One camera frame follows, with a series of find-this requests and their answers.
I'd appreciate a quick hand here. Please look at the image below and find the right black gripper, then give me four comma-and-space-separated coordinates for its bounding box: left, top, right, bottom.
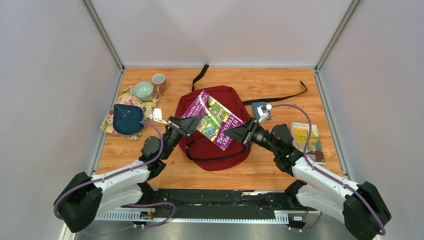
222, 117, 280, 156

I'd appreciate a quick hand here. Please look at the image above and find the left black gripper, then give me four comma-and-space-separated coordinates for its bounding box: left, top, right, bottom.
161, 114, 204, 161

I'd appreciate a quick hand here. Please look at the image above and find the purple treehouse book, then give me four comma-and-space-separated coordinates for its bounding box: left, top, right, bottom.
182, 90, 245, 151

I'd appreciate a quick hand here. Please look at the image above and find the red backpack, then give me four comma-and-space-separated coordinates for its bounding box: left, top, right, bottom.
174, 64, 309, 172

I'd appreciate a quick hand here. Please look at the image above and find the yellow picture book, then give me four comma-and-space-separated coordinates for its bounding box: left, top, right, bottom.
289, 122, 327, 165

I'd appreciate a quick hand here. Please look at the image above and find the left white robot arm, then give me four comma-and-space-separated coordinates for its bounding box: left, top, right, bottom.
53, 115, 203, 233

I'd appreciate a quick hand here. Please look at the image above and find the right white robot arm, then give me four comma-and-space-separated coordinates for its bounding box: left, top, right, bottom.
224, 118, 392, 240

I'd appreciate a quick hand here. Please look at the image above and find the blue card wallet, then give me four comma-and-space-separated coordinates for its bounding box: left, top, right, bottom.
251, 102, 271, 121

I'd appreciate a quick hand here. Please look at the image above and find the pink ceramic mug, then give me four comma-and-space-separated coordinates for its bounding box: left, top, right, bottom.
151, 73, 167, 94

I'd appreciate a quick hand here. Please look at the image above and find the light green ceramic bowl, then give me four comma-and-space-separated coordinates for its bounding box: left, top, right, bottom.
132, 81, 155, 101

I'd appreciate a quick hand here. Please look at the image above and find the dark blue leaf plate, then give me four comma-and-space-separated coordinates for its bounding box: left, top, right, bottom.
112, 104, 144, 135

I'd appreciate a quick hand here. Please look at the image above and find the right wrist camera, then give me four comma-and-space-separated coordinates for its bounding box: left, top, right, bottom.
257, 104, 273, 125

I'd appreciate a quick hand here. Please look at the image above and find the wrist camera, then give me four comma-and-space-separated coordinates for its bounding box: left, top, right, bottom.
148, 107, 169, 125
257, 104, 273, 125

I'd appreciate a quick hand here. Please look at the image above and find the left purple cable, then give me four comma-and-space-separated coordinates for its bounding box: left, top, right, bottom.
52, 119, 176, 238

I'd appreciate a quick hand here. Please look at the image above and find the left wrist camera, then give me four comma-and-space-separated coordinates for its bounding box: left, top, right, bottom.
148, 107, 169, 125

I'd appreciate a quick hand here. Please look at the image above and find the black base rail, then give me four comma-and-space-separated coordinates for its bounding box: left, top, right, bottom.
137, 188, 315, 228

